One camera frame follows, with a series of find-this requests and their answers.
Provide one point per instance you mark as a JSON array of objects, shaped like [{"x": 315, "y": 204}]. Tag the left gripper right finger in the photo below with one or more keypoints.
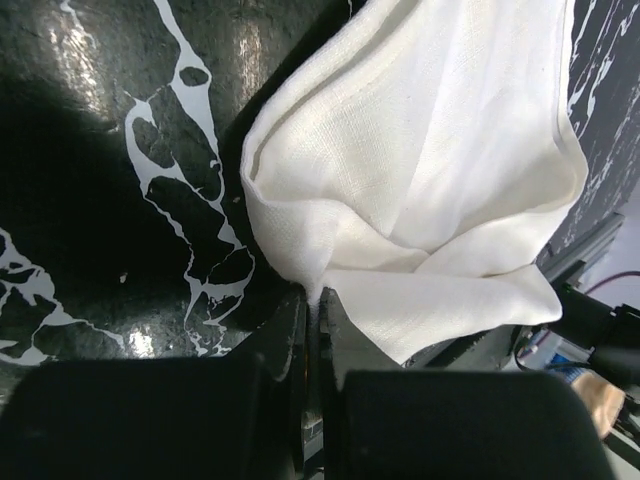
[{"x": 382, "y": 421}]

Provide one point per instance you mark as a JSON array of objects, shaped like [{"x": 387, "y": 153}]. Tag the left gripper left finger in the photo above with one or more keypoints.
[{"x": 238, "y": 416}]

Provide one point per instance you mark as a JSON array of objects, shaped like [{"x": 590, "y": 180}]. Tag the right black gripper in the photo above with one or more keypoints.
[{"x": 609, "y": 334}]

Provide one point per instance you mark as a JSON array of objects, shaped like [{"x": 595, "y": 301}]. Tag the white cloth napkin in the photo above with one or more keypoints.
[{"x": 418, "y": 163}]

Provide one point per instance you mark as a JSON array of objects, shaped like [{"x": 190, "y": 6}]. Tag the aluminium frame rail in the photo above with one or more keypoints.
[{"x": 568, "y": 265}]

